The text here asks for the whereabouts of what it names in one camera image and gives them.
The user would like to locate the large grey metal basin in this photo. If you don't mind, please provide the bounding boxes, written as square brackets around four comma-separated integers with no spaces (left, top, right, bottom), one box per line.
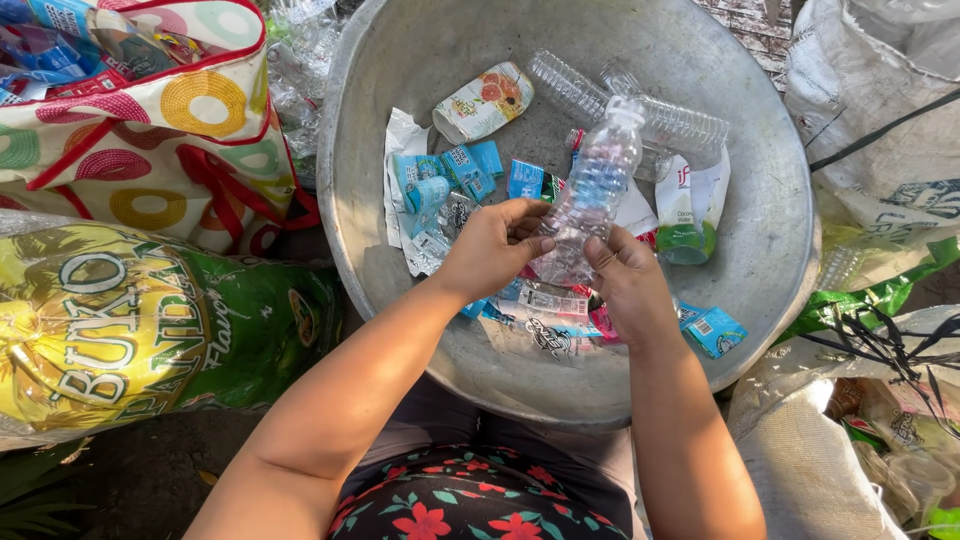
[316,0,821,433]

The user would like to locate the black plastic strings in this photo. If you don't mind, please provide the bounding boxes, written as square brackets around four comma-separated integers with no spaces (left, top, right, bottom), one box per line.
[798,303,960,442]

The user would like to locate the black floral shirt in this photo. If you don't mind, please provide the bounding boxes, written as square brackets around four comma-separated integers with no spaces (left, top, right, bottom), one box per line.
[325,445,636,540]

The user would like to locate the white woven sack black strap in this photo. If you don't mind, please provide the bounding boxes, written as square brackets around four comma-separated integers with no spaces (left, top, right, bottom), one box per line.
[783,0,960,252]

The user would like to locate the person's right hand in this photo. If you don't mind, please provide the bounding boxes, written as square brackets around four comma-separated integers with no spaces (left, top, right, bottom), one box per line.
[583,225,681,348]

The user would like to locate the heap of torn bottle labels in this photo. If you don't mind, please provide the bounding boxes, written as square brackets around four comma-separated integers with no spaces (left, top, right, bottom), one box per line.
[383,107,750,362]

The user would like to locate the green yellow printed plastic bag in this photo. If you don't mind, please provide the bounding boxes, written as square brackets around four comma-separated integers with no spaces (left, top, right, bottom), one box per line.
[0,210,347,452]

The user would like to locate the circle print bag red trim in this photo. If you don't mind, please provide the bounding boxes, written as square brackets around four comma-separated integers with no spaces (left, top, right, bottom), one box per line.
[0,0,323,258]

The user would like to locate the green plant leaves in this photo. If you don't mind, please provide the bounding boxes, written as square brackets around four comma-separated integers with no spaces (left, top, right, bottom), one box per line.
[0,438,97,540]

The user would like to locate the grey shorts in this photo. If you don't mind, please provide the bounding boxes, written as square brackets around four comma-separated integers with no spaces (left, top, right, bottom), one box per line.
[337,373,648,540]

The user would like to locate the clear plastic bottle white cap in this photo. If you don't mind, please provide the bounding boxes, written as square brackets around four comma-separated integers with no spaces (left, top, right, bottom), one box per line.
[528,96,647,287]

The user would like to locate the orange fruit print juice carton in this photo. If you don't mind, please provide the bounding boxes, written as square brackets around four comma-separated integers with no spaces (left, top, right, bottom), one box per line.
[432,61,536,146]

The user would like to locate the clear ribbed plastic bottle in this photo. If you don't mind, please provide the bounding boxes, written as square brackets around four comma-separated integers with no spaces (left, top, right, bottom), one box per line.
[598,63,731,171]
[525,48,613,130]

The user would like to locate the pile of crushed clear bottles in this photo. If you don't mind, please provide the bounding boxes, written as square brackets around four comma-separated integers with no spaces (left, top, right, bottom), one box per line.
[265,0,348,190]

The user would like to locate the person's left hand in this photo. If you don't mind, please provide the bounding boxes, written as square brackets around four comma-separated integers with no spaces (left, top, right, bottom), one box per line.
[437,198,558,305]

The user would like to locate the white woven sack of plastics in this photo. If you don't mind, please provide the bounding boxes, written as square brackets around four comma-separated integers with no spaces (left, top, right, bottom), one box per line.
[726,303,960,540]

